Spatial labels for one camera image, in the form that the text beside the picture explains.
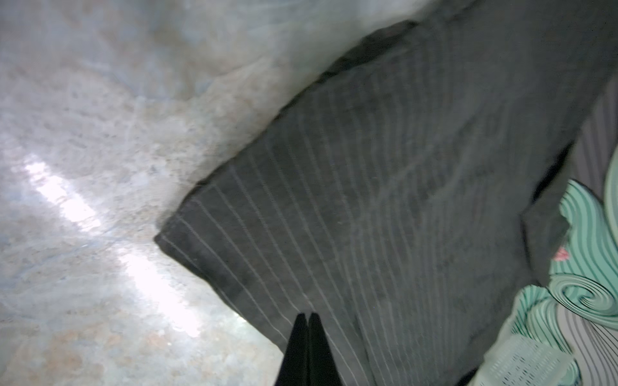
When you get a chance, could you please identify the dark grey striped shirt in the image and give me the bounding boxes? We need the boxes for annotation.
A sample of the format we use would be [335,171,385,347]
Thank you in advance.
[154,1,617,385]

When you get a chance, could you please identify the white plastic mesh basket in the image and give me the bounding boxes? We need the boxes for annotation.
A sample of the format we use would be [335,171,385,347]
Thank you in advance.
[470,334,573,386]

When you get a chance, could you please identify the small pink pig toy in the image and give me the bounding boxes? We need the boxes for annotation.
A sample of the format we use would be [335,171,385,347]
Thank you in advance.
[553,247,570,262]

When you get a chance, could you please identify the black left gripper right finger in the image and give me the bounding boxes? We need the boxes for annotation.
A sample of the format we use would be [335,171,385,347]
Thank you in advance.
[308,313,342,386]

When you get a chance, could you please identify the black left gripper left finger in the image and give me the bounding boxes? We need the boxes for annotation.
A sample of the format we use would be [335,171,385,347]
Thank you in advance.
[275,314,308,386]

